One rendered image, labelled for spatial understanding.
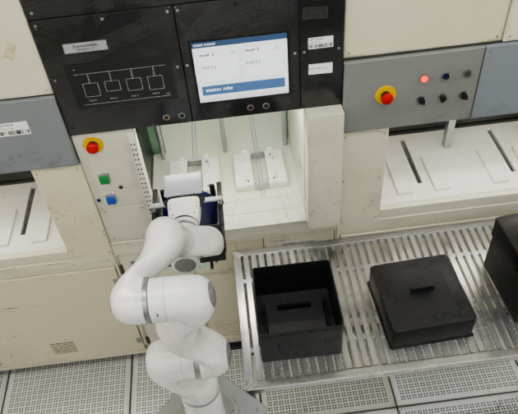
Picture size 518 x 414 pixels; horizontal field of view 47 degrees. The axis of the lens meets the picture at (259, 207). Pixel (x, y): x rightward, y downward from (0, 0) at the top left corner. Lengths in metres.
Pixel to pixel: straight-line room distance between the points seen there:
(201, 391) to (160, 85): 0.91
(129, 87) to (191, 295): 0.81
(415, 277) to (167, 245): 1.09
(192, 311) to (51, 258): 1.25
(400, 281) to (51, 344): 1.62
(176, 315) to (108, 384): 1.77
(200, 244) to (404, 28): 0.88
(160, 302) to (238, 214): 1.12
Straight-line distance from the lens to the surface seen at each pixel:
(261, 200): 2.42
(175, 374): 1.68
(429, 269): 2.23
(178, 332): 1.43
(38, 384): 3.19
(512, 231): 2.21
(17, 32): 1.86
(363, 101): 2.00
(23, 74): 1.93
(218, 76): 1.88
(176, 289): 1.31
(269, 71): 1.88
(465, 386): 3.00
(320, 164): 2.08
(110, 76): 1.89
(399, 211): 2.42
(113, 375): 3.08
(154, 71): 1.87
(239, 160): 2.56
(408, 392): 2.94
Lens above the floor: 2.59
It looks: 46 degrees down
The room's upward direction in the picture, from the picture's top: 5 degrees counter-clockwise
